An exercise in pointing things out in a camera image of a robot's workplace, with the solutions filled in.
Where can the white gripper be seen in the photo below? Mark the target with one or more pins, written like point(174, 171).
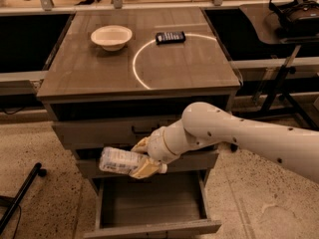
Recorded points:
point(157, 145)

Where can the clear plastic water bottle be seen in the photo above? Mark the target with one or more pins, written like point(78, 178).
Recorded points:
point(122, 161)

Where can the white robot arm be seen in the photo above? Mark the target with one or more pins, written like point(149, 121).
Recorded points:
point(202, 125)

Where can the top drawer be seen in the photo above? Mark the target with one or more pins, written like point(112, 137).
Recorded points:
point(118, 132)

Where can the drawer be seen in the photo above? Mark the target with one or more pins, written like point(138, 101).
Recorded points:
point(165, 206)
point(88, 162)
point(118, 132)

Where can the bottom drawer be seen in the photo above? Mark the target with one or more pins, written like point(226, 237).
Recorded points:
point(165, 206)

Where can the middle drawer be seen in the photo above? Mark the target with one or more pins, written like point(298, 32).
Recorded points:
point(88, 162)

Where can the grey drawer cabinet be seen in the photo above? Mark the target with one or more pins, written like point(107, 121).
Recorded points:
point(143, 79)

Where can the dark snack packet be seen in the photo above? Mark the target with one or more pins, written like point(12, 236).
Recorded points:
point(169, 37)

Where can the white paper bowl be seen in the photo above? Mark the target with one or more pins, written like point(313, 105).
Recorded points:
point(112, 37)

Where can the black side table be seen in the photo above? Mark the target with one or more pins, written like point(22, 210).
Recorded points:
point(261, 41)

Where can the black stand leg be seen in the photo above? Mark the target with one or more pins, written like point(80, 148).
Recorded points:
point(12, 203)

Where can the black headset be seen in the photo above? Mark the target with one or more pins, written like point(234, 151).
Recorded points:
point(298, 18)

